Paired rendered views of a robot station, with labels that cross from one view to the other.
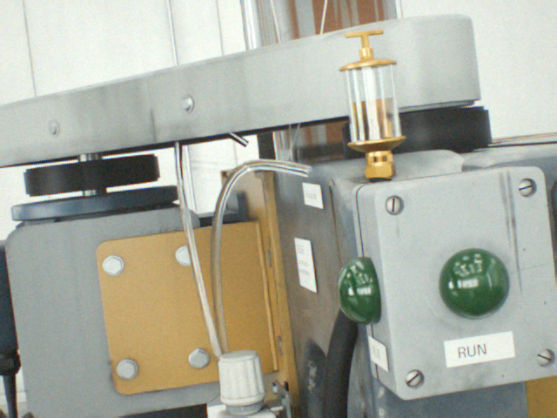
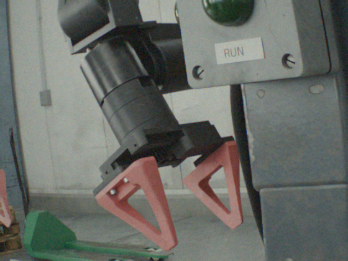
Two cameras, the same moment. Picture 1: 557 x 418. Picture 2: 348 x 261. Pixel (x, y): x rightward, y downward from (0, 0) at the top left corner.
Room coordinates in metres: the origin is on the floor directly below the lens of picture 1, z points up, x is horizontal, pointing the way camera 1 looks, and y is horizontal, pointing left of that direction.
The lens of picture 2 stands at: (0.17, -0.33, 1.24)
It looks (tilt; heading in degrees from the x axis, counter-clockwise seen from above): 3 degrees down; 49
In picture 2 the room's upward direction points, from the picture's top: 7 degrees counter-clockwise
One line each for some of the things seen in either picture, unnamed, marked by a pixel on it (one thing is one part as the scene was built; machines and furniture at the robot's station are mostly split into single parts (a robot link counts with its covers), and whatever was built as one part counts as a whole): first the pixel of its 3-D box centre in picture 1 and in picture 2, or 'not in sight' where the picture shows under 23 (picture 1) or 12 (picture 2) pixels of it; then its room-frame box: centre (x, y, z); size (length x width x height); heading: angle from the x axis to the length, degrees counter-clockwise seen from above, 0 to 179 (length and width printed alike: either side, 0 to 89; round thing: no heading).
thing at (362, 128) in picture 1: (372, 104); not in sight; (0.52, -0.05, 1.37); 0.03 x 0.02 x 0.03; 98
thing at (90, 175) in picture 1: (92, 177); not in sight; (0.95, 0.16, 1.35); 0.12 x 0.12 x 0.04
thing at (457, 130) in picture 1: (416, 135); not in sight; (0.65, -0.09, 1.35); 0.09 x 0.09 x 0.03
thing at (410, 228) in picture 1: (454, 277); (254, 0); (0.46, -0.07, 1.29); 0.08 x 0.05 x 0.09; 98
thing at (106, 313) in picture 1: (191, 303); not in sight; (0.88, 0.08, 1.23); 0.28 x 0.07 x 0.16; 98
